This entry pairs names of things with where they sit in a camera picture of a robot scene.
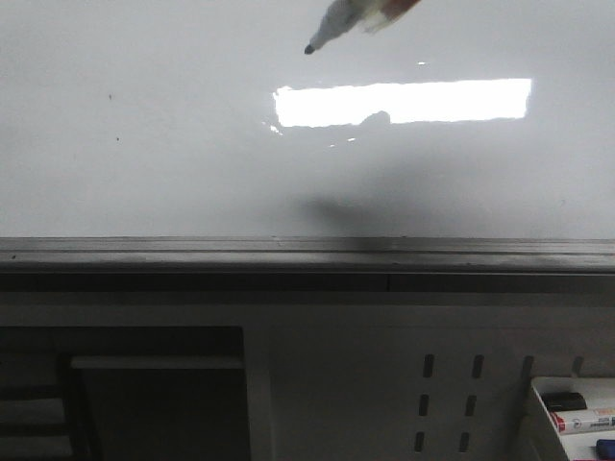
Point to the white marker tray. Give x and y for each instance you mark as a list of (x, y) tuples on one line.
[(539, 439)]

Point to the blue whiteboard marker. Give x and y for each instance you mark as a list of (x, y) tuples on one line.
[(605, 449)]

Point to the white whiteboard with aluminium frame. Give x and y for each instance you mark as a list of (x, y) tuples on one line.
[(193, 142)]

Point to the red whiteboard marker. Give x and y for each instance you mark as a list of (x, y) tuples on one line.
[(583, 421)]

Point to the dark shelf unit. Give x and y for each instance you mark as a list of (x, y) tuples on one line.
[(123, 394)]

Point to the white slotted pegboard panel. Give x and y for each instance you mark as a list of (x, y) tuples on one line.
[(410, 382)]

